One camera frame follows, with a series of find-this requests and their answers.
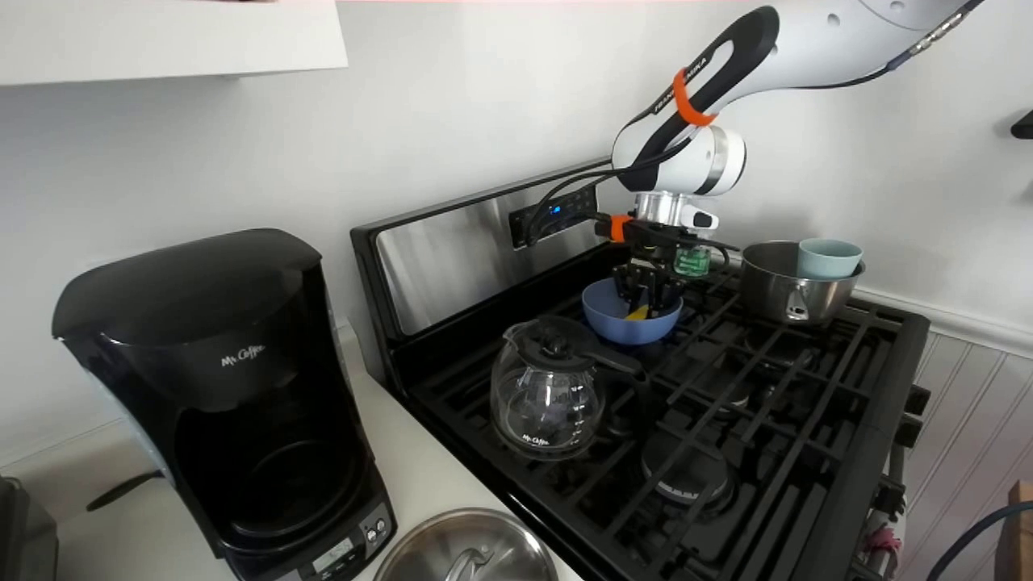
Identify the white wall cabinet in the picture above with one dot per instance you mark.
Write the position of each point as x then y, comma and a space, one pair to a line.
163, 36

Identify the glass coffee carafe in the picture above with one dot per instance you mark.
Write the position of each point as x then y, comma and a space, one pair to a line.
544, 399

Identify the blue bowl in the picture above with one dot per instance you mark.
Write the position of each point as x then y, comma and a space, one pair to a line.
618, 327

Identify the black stainless gas stove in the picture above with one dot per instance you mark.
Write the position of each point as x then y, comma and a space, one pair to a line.
453, 258

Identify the red white dish towel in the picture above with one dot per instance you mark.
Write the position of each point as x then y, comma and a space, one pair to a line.
882, 544

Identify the light teal cup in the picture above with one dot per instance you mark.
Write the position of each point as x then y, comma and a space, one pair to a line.
830, 258

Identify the stainless steel saucepan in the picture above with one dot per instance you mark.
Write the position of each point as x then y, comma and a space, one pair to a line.
785, 296

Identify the wrist camera green board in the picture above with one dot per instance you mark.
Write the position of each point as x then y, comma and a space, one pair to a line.
694, 261

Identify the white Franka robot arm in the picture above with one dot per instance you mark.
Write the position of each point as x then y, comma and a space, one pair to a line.
817, 44

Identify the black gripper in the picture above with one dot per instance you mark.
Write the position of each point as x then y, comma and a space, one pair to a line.
657, 252

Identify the black round burner cap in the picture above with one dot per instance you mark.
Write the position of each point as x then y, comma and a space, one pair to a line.
689, 473

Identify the black coffee maker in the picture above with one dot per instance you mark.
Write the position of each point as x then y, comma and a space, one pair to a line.
216, 356

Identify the metal bowl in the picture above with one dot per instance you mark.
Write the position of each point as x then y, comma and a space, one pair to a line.
431, 554

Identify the dark countertop appliance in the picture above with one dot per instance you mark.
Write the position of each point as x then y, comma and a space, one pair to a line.
21, 536

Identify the yellow block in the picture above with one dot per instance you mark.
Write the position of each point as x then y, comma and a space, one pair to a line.
641, 315

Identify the black stove knob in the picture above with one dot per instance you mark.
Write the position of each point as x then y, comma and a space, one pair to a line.
918, 401
891, 498

